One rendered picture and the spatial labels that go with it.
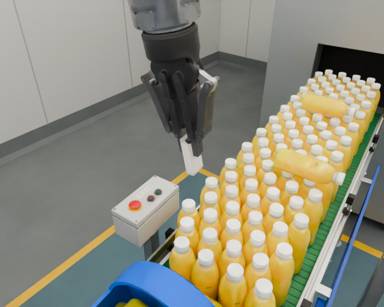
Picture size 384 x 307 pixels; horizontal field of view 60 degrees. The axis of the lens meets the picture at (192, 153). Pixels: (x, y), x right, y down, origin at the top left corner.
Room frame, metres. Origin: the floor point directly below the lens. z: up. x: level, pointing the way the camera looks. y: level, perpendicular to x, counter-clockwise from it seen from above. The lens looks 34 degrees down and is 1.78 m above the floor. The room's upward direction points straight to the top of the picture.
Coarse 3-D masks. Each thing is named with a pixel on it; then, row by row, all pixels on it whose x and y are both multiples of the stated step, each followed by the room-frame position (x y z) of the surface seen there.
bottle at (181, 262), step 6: (174, 252) 0.57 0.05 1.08; (180, 252) 0.56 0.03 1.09; (186, 252) 0.56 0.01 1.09; (192, 252) 0.57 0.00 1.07; (174, 258) 0.55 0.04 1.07; (180, 258) 0.55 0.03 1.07; (186, 258) 0.55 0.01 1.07; (192, 258) 0.56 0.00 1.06; (174, 264) 0.55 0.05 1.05; (180, 264) 0.54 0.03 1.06; (186, 264) 0.54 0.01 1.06; (192, 264) 0.55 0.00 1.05; (174, 270) 0.54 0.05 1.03; (180, 270) 0.54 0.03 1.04; (186, 270) 0.54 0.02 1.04; (186, 276) 0.54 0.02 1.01
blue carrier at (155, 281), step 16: (128, 272) 0.42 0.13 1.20; (144, 272) 0.40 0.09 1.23; (160, 272) 0.39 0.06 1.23; (112, 288) 0.41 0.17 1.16; (128, 288) 0.46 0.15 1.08; (144, 288) 0.36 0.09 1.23; (160, 288) 0.36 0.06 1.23; (176, 288) 0.36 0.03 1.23; (192, 288) 0.36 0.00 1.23; (96, 304) 0.38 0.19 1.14; (112, 304) 0.42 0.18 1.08; (160, 304) 0.41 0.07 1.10; (176, 304) 0.33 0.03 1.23; (192, 304) 0.34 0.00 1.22; (208, 304) 0.34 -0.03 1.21
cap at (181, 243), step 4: (180, 236) 0.59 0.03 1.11; (184, 236) 0.59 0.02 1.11; (176, 240) 0.58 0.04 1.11; (180, 240) 0.58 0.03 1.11; (184, 240) 0.58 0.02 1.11; (188, 240) 0.58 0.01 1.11; (176, 244) 0.57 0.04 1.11; (180, 244) 0.57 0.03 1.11; (184, 244) 0.57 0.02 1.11; (188, 244) 0.57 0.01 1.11; (176, 248) 0.56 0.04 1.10; (180, 248) 0.56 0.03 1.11; (184, 248) 0.56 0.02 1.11
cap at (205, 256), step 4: (200, 252) 0.54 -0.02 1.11; (204, 252) 0.54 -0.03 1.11; (208, 252) 0.54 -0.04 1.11; (212, 252) 0.54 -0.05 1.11; (200, 256) 0.53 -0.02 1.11; (204, 256) 0.53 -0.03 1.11; (208, 256) 0.53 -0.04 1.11; (212, 256) 0.53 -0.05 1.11; (200, 260) 0.52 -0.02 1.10; (204, 260) 0.52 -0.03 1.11; (208, 260) 0.52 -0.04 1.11; (212, 260) 0.52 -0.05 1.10; (204, 264) 0.52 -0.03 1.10; (208, 264) 0.52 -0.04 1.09
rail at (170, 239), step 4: (196, 208) 0.83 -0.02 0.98; (172, 236) 0.71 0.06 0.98; (168, 240) 0.69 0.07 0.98; (172, 240) 0.71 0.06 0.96; (164, 244) 0.68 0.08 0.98; (168, 244) 0.69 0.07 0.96; (160, 248) 0.66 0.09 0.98; (164, 248) 0.67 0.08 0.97; (156, 252) 0.65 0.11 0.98; (160, 252) 0.66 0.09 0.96; (152, 256) 0.63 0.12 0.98; (156, 256) 0.64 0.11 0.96; (148, 260) 0.62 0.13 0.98; (152, 260) 0.63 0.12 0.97
